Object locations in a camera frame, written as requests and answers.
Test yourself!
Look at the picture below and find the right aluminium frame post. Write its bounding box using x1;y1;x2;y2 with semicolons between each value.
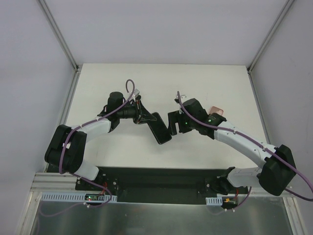
247;0;296;74

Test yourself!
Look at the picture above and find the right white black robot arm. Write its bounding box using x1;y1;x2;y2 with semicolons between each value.
168;95;295;196

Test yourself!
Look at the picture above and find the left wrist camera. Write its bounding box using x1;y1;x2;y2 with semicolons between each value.
133;89;140;99

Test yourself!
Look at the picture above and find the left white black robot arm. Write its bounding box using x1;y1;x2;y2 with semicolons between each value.
45;92;159;190

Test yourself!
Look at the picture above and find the black phone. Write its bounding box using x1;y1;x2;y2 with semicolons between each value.
147;112;172;144

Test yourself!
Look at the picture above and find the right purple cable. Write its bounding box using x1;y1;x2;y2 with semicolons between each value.
174;91;313;216

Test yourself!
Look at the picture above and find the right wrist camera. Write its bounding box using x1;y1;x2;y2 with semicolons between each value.
174;93;189;104

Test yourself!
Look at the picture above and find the white cable duct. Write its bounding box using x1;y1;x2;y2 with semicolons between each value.
205;196;223;206
41;192;117;203

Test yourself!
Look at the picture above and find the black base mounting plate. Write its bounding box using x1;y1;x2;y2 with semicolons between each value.
75;167;252;205

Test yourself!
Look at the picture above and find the purple cable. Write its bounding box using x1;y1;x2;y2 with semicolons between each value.
174;91;313;216
39;79;141;217

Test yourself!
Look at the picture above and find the aluminium frame front rail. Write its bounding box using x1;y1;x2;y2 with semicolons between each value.
30;172;295;197

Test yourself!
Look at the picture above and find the aluminium frame post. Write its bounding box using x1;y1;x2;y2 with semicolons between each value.
37;0;79;72
247;0;296;74

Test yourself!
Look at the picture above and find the right white cable duct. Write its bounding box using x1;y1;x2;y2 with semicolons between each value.
205;196;223;206

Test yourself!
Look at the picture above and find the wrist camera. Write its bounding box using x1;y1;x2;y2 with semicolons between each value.
174;93;189;104
133;89;140;99

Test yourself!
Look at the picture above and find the left white cable duct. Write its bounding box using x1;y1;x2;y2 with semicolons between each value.
41;192;117;203

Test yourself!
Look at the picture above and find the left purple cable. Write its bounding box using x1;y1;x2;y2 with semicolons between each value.
39;79;141;217

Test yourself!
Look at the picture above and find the left aluminium frame post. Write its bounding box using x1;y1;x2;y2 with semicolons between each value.
37;0;79;72

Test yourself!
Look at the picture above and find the pink phone case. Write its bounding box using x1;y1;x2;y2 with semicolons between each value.
209;106;224;116

